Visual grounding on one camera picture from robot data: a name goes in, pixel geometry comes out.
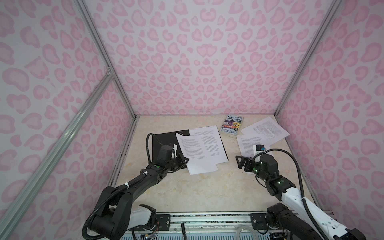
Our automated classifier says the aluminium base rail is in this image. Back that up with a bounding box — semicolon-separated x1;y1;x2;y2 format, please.
82;210;343;240

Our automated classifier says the right far printed sheet lower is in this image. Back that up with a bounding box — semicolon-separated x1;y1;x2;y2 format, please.
237;136;270;158

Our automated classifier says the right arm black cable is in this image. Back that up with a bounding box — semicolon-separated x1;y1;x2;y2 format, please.
253;148;331;240

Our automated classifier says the centre right printed sheet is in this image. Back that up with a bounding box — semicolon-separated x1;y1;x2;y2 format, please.
176;133;218;175

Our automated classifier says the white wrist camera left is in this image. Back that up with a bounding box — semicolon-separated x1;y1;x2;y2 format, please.
172;144;178;159

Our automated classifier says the printed paper sheet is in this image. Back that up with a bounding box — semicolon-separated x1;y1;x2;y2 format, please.
189;126;229;164

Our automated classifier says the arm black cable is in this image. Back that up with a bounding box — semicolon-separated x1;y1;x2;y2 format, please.
145;132;164;166
253;148;331;240

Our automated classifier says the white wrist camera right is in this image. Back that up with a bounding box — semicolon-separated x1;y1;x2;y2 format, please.
253;144;266;155

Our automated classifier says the blue and black file folder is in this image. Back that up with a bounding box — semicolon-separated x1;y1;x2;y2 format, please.
152;130;190;159

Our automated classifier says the aluminium frame corner post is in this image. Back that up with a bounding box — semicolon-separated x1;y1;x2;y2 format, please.
74;0;137;120
274;0;344;120

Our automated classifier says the colourful treehouse book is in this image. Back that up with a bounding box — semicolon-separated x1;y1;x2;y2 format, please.
219;115;244;138

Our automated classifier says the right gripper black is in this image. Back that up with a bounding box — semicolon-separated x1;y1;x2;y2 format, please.
235;156;270;184

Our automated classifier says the aluminium frame corner post left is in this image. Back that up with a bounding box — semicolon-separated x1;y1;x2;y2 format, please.
74;0;137;120

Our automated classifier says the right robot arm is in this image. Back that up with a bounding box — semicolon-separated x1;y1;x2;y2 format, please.
236;152;366;240

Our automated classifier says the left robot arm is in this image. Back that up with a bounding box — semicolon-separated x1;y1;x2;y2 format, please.
82;145;190;240

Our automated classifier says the aluminium frame corner post right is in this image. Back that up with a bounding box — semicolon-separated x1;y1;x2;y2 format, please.
274;0;344;120

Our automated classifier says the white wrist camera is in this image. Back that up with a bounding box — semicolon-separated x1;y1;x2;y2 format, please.
172;144;178;159
253;144;266;155

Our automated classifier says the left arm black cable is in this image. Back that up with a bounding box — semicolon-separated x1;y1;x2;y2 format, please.
145;132;164;166

